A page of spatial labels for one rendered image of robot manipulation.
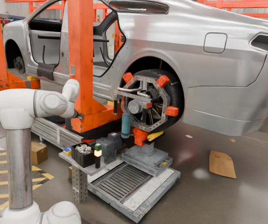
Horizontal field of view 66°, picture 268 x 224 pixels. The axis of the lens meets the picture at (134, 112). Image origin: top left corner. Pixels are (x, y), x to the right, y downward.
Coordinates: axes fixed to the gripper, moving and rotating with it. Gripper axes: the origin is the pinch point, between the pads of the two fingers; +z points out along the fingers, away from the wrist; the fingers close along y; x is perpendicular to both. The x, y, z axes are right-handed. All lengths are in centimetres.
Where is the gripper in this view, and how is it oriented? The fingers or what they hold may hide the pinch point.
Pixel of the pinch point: (81, 116)
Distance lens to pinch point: 189.9
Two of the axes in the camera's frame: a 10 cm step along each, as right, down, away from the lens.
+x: 5.4, -8.4, 0.6
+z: 1.3, 1.5, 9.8
